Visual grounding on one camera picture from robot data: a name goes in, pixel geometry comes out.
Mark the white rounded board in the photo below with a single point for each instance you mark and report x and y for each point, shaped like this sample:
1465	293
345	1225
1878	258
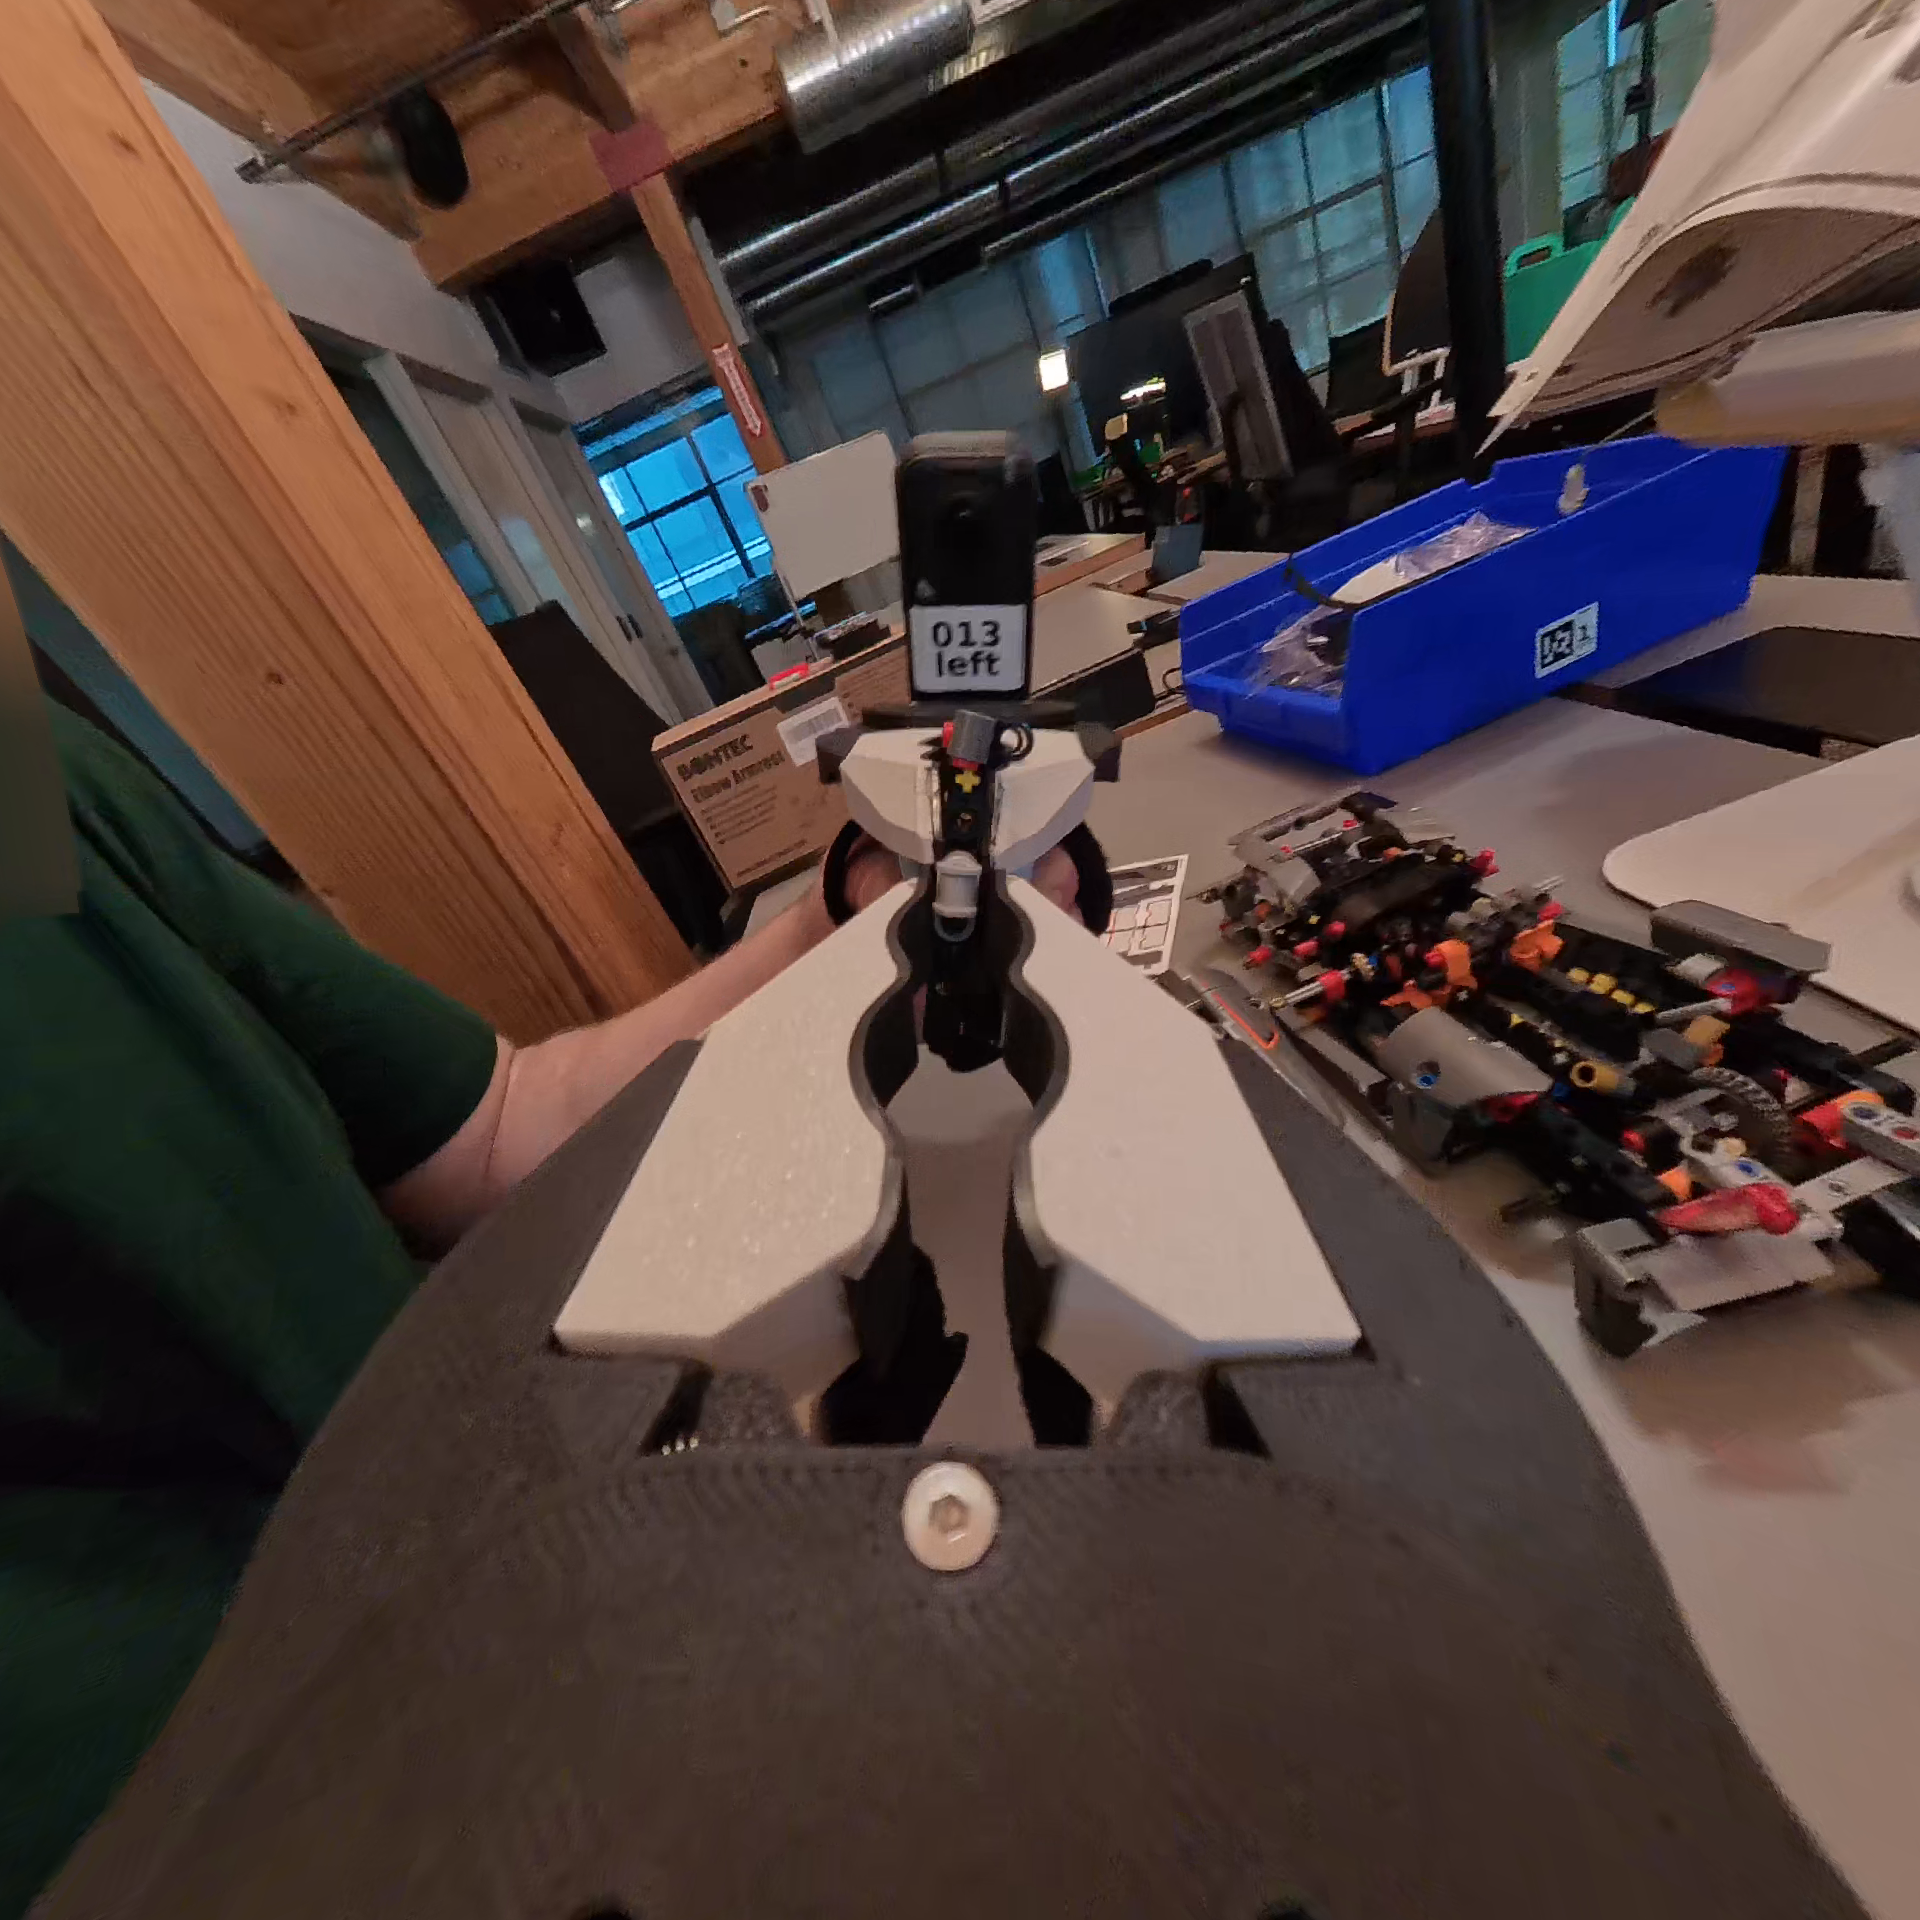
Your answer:
1801	871

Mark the whiteboard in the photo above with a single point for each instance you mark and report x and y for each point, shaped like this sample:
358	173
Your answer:
825	518

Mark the large lego vehicle model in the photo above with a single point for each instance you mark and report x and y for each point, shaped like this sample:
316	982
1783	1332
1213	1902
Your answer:
1498	1049

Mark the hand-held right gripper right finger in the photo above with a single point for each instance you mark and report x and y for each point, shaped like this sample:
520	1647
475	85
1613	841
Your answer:
1185	1199

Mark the wooden post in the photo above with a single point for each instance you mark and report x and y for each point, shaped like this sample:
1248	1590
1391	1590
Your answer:
224	450

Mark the black speaker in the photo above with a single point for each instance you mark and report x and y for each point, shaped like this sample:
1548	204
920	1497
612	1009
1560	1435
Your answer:
549	319

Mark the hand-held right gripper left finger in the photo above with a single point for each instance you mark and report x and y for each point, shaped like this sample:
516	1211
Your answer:
718	1199

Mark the person's green shirt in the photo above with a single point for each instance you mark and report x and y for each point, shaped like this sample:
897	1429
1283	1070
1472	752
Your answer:
179	1125

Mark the black round lamp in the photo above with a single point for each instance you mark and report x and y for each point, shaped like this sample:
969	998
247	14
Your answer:
431	148

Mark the person's left forearm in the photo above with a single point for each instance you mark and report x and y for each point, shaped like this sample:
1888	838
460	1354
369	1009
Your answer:
570	1095

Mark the red wall sign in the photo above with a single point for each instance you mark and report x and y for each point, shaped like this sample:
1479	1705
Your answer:
737	383

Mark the clear plastic bags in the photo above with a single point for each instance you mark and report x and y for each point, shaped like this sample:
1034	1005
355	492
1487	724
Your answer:
1439	555

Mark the black pole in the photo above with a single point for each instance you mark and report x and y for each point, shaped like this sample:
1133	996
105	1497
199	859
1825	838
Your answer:
1462	224

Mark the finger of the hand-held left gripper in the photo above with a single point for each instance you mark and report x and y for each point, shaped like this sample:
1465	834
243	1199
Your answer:
1044	802
893	795

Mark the silver air duct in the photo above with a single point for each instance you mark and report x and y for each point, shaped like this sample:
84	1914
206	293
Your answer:
879	67

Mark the black computer monitor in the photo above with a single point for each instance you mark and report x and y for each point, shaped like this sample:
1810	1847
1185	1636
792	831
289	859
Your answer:
1244	374

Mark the blue plastic bin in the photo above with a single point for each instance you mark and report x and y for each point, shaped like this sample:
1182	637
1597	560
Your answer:
1425	690

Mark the cardboard box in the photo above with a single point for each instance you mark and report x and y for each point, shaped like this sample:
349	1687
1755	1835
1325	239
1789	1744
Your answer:
737	795

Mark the green plastic case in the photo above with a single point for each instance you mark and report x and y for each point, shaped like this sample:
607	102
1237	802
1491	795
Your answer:
1547	300

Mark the lego sticker sheet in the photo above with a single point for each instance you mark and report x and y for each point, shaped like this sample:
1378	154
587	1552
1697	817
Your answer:
1146	915

